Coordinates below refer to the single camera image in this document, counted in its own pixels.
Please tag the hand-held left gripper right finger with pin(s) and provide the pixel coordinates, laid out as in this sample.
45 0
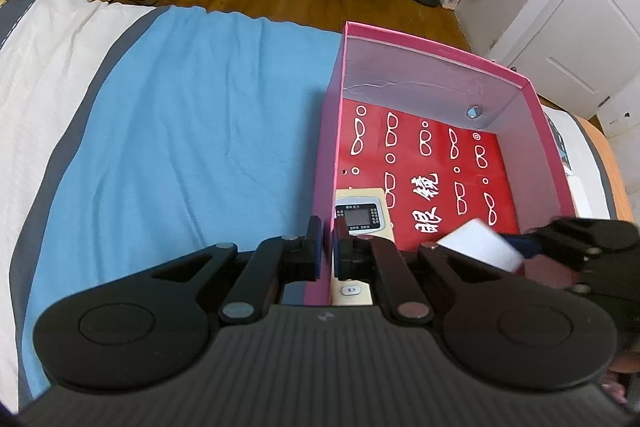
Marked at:
341 254

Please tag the striped printed bed cover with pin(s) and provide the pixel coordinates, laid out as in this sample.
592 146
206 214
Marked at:
175 117

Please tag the white door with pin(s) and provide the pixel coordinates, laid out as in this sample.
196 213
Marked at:
575 32

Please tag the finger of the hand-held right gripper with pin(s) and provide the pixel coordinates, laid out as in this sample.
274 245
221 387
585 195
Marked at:
607 274
590 234

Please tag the beige remote control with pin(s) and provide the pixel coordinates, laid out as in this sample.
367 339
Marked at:
367 199

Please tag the pink cardboard box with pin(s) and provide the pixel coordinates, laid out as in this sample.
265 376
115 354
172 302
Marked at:
327 147

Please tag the red glasses-print paper bag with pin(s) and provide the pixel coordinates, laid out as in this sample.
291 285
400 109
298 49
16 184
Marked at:
440 167

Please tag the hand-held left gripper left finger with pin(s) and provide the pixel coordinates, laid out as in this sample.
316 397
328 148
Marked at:
314 252

